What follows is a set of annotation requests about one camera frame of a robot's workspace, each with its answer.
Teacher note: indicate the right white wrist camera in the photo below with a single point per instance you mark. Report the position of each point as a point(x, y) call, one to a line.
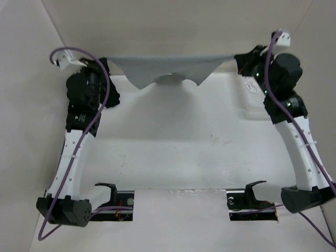
point(280, 40)

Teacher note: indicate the white plastic basket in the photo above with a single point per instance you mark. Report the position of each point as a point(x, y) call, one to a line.
point(253, 102)

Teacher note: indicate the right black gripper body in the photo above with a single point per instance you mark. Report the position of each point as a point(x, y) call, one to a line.
point(258, 65)

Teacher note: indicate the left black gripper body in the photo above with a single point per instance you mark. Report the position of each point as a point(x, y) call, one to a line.
point(96, 76)

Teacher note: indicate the crumpled white tank top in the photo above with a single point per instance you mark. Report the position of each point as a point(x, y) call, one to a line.
point(251, 85)

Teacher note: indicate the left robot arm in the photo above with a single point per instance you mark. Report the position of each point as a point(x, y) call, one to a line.
point(88, 90)

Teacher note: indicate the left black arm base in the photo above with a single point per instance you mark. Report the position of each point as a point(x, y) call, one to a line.
point(119, 207)

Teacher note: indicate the grey tank top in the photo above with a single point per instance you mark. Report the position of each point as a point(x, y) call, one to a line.
point(142, 71)

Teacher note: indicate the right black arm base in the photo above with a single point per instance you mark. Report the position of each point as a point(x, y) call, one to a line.
point(243, 205)

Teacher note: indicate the folded black tank top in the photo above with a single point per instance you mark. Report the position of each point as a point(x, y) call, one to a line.
point(114, 97)

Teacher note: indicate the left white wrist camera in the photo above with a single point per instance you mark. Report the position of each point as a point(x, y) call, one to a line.
point(66, 61)

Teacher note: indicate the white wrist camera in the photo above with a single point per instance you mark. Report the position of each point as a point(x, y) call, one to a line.
point(66, 61)
point(280, 40)

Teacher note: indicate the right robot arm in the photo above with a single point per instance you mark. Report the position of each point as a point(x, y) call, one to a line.
point(288, 113)

